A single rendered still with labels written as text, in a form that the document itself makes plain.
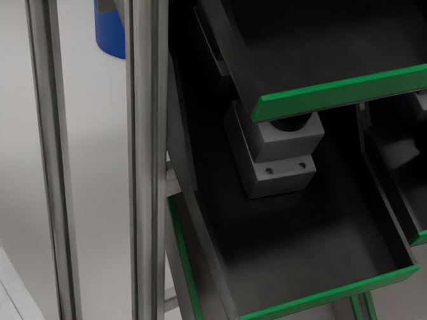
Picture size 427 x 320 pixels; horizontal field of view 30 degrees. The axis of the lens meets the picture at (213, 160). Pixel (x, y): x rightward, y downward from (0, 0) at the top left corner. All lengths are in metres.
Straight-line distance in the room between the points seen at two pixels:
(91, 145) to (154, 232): 0.64
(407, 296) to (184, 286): 0.22
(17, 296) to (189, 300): 0.29
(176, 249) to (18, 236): 0.49
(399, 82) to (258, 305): 0.18
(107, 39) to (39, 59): 0.76
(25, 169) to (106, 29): 0.34
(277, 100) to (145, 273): 0.24
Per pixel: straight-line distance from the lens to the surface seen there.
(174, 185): 0.55
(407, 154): 0.62
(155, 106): 0.51
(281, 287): 0.53
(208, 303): 0.64
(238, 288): 0.52
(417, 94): 0.62
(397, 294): 0.73
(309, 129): 0.51
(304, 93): 0.40
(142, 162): 0.52
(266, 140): 0.50
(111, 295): 0.98
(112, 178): 1.14
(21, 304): 0.84
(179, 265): 0.60
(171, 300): 0.63
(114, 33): 1.39
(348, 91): 0.41
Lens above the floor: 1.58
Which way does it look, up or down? 38 degrees down
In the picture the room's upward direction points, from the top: 3 degrees clockwise
